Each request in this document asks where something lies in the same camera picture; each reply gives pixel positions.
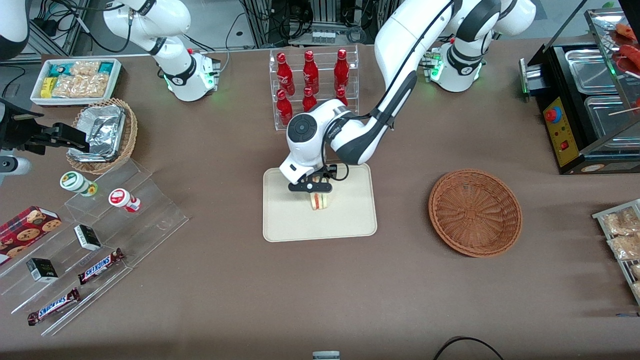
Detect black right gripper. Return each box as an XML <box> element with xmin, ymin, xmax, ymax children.
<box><xmin>0</xmin><ymin>97</ymin><xmax>91</xmax><ymax>155</ymax></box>

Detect beige plastic tray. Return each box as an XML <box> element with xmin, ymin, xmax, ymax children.
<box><xmin>262</xmin><ymin>161</ymin><xmax>378</xmax><ymax>243</ymax></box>

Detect tan wicker basket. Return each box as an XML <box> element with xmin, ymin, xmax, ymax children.
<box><xmin>66</xmin><ymin>97</ymin><xmax>138</xmax><ymax>175</ymax></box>

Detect brown wicker basket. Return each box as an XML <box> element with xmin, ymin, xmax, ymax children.
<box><xmin>428</xmin><ymin>169</ymin><xmax>523</xmax><ymax>258</ymax></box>

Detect tray of wrapped snacks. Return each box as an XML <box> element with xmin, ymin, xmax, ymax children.
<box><xmin>592</xmin><ymin>199</ymin><xmax>640</xmax><ymax>306</ymax></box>

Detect green lid yogurt cup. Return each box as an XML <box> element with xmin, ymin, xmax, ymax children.
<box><xmin>60</xmin><ymin>171</ymin><xmax>99</xmax><ymax>197</ymax></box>

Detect silver foil wrapped pack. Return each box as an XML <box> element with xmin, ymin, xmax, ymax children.
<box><xmin>67</xmin><ymin>104</ymin><xmax>127</xmax><ymax>162</ymax></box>

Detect white rectangular snack bin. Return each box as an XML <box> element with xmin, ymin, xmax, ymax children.
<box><xmin>30</xmin><ymin>57</ymin><xmax>123</xmax><ymax>108</ymax></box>

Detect clear rice cracker bag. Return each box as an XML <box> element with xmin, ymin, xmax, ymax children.
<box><xmin>70</xmin><ymin>61</ymin><xmax>101</xmax><ymax>77</ymax></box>
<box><xmin>52</xmin><ymin>73</ymin><xmax>109</xmax><ymax>99</ymax></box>

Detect red lid yogurt cup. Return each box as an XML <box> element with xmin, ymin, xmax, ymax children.
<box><xmin>108</xmin><ymin>188</ymin><xmax>142</xmax><ymax>213</ymax></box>

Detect red cookie box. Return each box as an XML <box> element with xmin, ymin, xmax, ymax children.
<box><xmin>0</xmin><ymin>205</ymin><xmax>63</xmax><ymax>266</ymax></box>

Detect small black box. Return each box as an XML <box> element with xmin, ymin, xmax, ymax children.
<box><xmin>74</xmin><ymin>224</ymin><xmax>102</xmax><ymax>251</ymax></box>
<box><xmin>26</xmin><ymin>258</ymin><xmax>59</xmax><ymax>283</ymax></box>

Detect clear acrylic stepped shelf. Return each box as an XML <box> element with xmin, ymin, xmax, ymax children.
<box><xmin>0</xmin><ymin>159</ymin><xmax>190</xmax><ymax>337</ymax></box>

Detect clear acrylic bottle rack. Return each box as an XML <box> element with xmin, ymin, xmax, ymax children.
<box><xmin>268</xmin><ymin>44</ymin><xmax>360</xmax><ymax>132</ymax></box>

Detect Snickers chocolate bar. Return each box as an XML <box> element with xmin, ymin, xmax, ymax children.
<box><xmin>77</xmin><ymin>248</ymin><xmax>126</xmax><ymax>286</ymax></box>
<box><xmin>27</xmin><ymin>288</ymin><xmax>81</xmax><ymax>326</ymax></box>

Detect black food warmer machine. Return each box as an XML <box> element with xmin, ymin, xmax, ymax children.
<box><xmin>519</xmin><ymin>7</ymin><xmax>640</xmax><ymax>176</ymax></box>

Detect stainless steel pan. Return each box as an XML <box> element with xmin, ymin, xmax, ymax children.
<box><xmin>564</xmin><ymin>48</ymin><xmax>622</xmax><ymax>96</ymax></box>
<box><xmin>583</xmin><ymin>95</ymin><xmax>640</xmax><ymax>140</ymax></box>

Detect clear bag of crackers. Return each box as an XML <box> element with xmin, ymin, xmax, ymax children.
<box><xmin>607</xmin><ymin>234</ymin><xmax>640</xmax><ymax>261</ymax></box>
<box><xmin>602</xmin><ymin>207</ymin><xmax>640</xmax><ymax>236</ymax></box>

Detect aluminium frame rack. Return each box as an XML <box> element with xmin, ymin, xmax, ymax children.
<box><xmin>242</xmin><ymin>0</ymin><xmax>401</xmax><ymax>47</ymax></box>

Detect black cable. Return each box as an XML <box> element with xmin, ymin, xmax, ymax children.
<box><xmin>432</xmin><ymin>336</ymin><xmax>505</xmax><ymax>360</ymax></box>

